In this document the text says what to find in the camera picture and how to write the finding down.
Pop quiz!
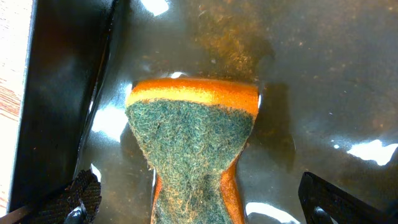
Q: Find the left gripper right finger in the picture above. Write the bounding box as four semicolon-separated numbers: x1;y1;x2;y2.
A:
298;172;397;224

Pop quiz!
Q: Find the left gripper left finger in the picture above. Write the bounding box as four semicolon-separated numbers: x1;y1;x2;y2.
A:
1;169;102;224

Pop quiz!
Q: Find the orange green scrub sponge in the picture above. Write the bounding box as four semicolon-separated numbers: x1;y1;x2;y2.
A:
126;78;259;223

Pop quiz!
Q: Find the black water tray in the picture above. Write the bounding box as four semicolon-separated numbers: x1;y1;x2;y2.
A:
6;1;397;223

